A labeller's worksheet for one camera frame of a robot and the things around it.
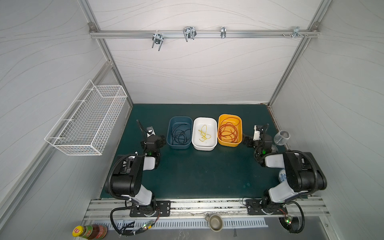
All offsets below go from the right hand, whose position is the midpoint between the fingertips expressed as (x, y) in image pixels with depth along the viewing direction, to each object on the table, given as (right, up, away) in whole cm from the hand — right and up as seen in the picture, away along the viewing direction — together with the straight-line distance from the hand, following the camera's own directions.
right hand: (254, 131), depth 95 cm
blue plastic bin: (-55, +6, +9) cm, 56 cm away
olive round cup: (-29, -41, -26) cm, 56 cm away
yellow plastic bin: (-18, -8, 0) cm, 20 cm away
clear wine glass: (+12, -4, -9) cm, 15 cm away
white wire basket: (-89, +4, -27) cm, 94 cm away
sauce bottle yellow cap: (-79, -37, -36) cm, 94 cm away
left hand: (-64, -1, -1) cm, 64 cm away
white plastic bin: (-30, -9, +3) cm, 31 cm away
